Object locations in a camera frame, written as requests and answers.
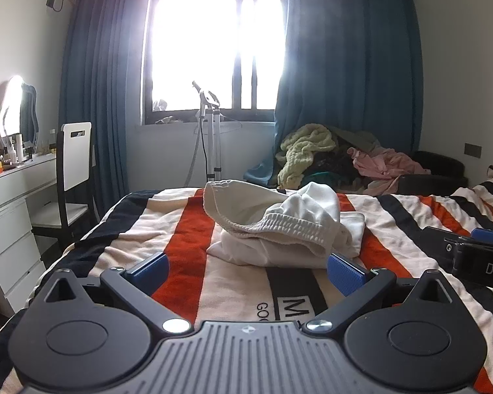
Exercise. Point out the yellow-green knitted blanket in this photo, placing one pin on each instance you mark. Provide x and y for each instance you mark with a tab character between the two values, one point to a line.
304	143

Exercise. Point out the blue curtain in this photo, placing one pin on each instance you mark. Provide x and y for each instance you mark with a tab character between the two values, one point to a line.
98	90
345	69

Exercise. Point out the wavy lit mirror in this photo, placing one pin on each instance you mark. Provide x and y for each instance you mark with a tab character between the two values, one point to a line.
16	106

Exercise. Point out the dark wall switch plate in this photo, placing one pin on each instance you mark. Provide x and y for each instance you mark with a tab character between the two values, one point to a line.
472	150

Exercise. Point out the garment steamer stand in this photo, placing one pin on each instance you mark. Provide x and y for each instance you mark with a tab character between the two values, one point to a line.
209	131

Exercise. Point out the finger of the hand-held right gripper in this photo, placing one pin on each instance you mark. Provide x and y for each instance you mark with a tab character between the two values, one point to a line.
439	236
491	237

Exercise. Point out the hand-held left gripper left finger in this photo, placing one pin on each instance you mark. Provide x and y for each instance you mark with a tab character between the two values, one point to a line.
150	273

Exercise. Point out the olive garment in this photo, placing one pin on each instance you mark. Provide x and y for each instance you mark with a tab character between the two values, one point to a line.
353	135

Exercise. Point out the pink garment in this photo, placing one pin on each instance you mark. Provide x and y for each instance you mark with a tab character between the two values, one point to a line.
390	164

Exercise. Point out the white pants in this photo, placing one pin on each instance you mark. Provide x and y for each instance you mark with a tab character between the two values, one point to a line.
304	213

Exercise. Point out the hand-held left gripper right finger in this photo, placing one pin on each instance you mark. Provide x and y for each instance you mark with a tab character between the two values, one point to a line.
345	273

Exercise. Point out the window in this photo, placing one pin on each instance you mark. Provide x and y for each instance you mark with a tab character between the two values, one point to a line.
197	49

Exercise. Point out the striped blanket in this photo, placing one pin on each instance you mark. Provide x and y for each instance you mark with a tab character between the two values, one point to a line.
180	234

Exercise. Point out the white vanity desk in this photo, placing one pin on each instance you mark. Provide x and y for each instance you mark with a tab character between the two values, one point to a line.
12	221

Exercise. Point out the row of cosmetic bottles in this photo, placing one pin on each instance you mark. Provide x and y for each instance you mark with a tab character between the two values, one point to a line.
19	147

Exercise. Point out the dark clothes pile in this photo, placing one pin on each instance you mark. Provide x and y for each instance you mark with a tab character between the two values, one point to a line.
332	168

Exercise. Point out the white and black chair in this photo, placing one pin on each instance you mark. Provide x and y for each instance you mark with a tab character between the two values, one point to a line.
74	160

